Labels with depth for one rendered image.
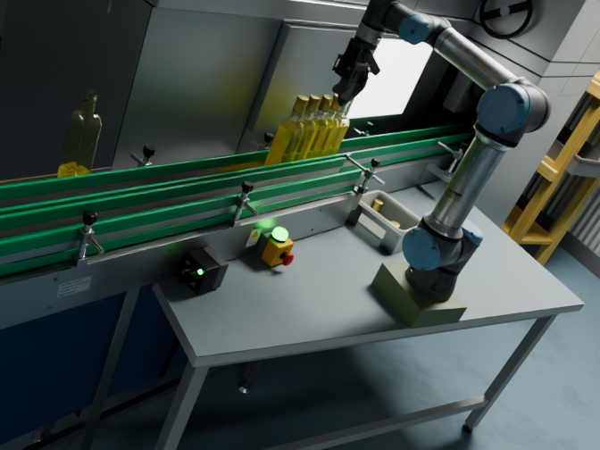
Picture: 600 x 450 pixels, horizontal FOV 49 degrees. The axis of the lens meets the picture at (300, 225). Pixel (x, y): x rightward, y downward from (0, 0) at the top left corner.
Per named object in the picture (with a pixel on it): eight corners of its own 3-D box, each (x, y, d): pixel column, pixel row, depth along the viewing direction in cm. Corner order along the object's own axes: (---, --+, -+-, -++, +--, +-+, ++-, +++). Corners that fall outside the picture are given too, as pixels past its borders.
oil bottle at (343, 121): (316, 165, 225) (340, 109, 215) (328, 174, 223) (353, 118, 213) (306, 167, 221) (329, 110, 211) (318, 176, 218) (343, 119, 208)
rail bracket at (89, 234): (82, 259, 142) (95, 207, 135) (102, 279, 138) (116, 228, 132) (66, 262, 139) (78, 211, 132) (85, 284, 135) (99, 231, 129)
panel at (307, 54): (396, 112, 273) (434, 35, 257) (402, 116, 272) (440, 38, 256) (245, 127, 205) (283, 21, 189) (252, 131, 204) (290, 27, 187)
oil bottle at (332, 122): (305, 167, 221) (329, 111, 210) (317, 177, 218) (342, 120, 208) (295, 169, 216) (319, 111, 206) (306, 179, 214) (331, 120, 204)
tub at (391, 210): (370, 208, 243) (380, 188, 239) (418, 244, 233) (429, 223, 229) (343, 216, 230) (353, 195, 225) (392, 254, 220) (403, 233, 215)
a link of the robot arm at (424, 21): (442, 23, 181) (414, 5, 186) (419, 18, 172) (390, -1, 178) (429, 50, 184) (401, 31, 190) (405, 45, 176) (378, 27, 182)
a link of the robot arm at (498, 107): (451, 274, 186) (558, 100, 161) (420, 282, 175) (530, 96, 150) (420, 248, 192) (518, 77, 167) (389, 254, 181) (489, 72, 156)
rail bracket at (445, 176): (420, 176, 279) (445, 129, 269) (453, 197, 272) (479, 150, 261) (415, 177, 276) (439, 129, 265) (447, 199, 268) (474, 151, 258)
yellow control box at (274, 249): (270, 249, 196) (278, 229, 192) (287, 263, 192) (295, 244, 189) (254, 254, 190) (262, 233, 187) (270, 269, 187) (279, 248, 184)
